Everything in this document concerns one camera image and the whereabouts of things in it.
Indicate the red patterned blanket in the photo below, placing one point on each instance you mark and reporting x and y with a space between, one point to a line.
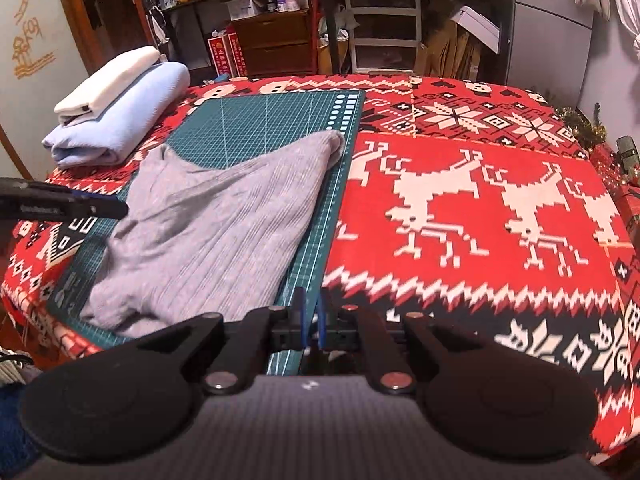
475 240

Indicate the white cardboard box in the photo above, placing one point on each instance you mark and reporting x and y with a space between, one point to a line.
477 27

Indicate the red printed boxes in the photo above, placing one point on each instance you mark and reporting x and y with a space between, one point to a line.
227 55

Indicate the wooden door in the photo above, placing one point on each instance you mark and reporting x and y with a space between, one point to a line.
100 10

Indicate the green cutting mat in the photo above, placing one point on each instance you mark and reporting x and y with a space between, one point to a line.
260 125

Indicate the grey cabinet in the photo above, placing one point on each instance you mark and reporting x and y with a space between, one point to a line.
550 35

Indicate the gold wall decoration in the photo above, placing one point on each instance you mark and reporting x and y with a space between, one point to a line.
27 25

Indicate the white plastic drawer unit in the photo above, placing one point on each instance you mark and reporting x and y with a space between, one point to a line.
382 30

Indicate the grey t-shirt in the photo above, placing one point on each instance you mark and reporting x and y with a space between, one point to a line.
215 230

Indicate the wooden drawer cabinet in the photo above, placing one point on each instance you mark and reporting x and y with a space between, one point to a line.
275 45

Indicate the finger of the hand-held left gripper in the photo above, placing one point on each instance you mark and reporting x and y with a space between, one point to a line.
95 207

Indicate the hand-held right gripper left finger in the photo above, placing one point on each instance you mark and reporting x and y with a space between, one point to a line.
299 322

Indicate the small christmas tree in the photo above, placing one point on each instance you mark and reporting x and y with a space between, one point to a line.
585 127

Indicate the flat cardboard sheets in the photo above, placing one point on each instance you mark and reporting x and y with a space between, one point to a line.
445 55

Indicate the folded light blue blanket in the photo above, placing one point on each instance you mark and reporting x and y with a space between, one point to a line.
130 115

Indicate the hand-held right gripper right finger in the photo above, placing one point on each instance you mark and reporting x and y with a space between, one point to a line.
324 322

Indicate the folded white cloth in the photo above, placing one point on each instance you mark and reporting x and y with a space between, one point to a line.
105 80

